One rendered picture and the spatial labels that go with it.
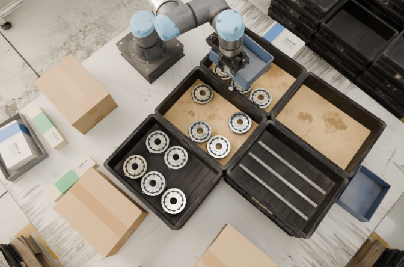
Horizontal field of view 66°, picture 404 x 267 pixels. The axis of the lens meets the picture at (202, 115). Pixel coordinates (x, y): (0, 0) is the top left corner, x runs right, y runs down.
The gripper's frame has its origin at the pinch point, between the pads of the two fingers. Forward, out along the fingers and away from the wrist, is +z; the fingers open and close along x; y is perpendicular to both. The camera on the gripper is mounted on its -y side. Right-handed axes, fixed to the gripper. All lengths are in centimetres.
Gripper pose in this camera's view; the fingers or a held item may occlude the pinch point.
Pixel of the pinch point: (228, 67)
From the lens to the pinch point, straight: 120.7
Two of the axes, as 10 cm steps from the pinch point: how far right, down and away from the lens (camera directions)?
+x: 7.3, -6.8, 0.9
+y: 6.7, 6.9, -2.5
